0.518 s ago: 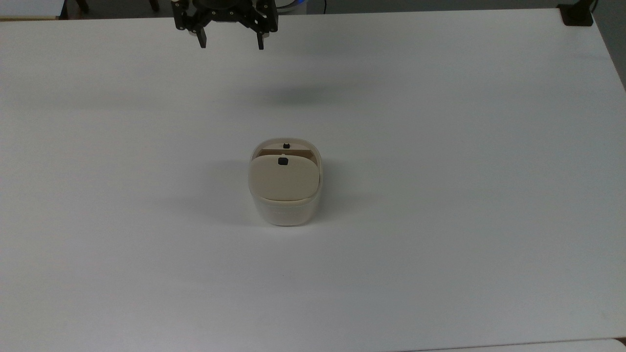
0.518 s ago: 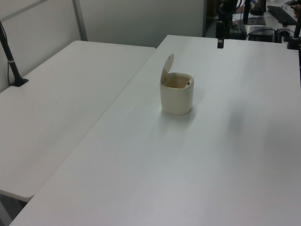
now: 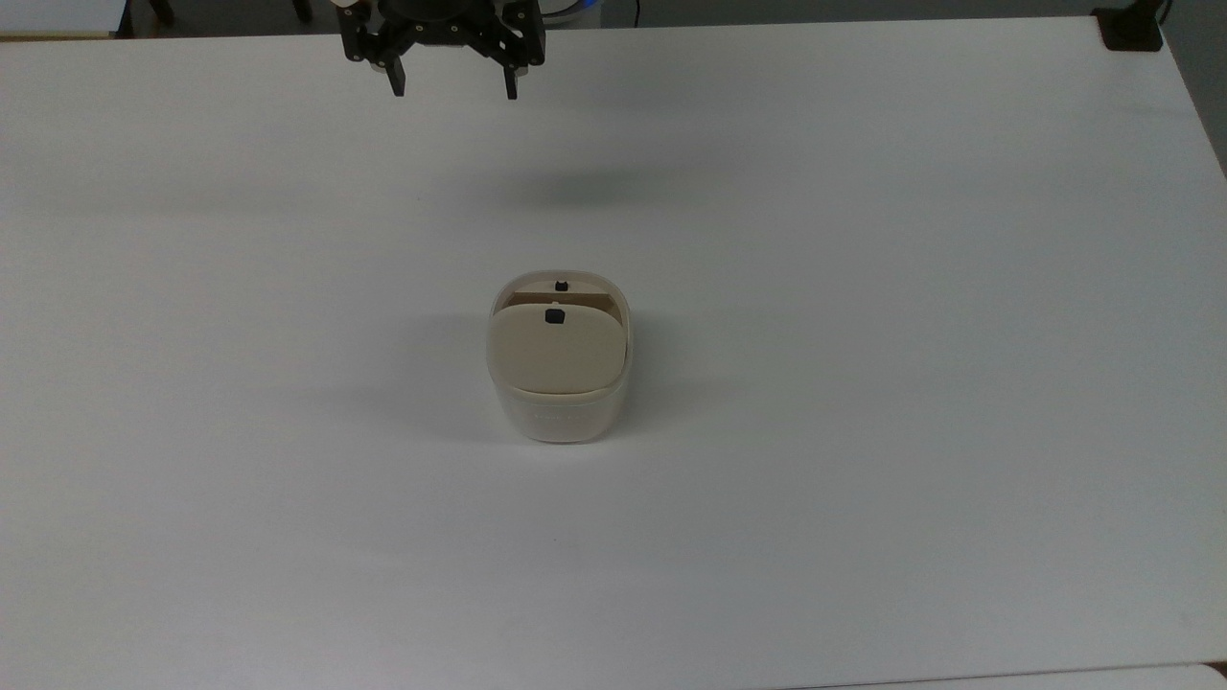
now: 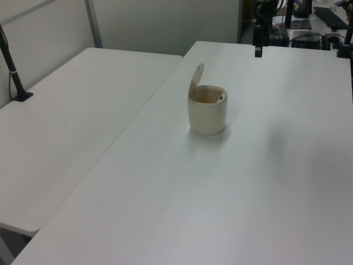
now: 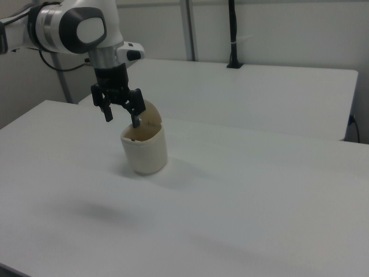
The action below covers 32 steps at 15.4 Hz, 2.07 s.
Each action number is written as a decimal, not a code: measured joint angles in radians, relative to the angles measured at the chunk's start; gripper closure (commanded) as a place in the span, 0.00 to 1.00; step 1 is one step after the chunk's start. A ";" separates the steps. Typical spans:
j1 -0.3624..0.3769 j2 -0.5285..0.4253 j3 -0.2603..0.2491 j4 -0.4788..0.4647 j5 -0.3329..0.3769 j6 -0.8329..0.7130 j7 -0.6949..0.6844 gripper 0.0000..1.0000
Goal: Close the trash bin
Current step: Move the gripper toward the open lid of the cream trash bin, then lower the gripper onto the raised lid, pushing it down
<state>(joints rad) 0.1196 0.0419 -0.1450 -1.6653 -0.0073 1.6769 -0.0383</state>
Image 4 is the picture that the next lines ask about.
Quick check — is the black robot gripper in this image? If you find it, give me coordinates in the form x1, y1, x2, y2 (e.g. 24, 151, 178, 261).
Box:
253, 0, 278, 58

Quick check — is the beige flip-lid trash bin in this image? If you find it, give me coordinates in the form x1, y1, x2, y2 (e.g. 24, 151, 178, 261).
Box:
188, 62, 229, 136

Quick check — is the black monitor stand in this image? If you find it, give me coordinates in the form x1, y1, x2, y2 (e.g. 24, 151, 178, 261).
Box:
284, 0, 313, 30

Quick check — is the black electronics box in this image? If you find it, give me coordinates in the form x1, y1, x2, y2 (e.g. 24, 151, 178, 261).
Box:
291, 30, 324, 50

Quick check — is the black keyboard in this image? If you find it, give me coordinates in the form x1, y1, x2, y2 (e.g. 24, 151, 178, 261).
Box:
313, 6, 349, 29

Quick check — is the black pole stand with joint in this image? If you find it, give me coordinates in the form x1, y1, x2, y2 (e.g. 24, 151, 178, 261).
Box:
335, 19, 353, 59

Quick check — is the black device with cables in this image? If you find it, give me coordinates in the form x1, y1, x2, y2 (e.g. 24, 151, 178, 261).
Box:
269, 23, 290, 46

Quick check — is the black camera pole with clamp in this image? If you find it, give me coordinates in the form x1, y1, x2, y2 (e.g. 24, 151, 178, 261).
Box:
0, 23, 34, 102

